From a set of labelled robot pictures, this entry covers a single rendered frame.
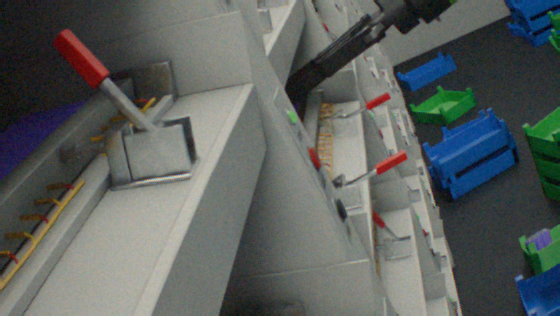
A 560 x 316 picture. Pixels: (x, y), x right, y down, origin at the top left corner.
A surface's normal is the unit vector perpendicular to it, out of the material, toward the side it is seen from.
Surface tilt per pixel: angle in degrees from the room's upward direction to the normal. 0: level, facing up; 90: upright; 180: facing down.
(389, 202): 90
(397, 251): 90
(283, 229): 90
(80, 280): 17
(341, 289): 90
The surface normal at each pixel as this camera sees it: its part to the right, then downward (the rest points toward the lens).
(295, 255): -0.07, 0.29
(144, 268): -0.18, -0.94
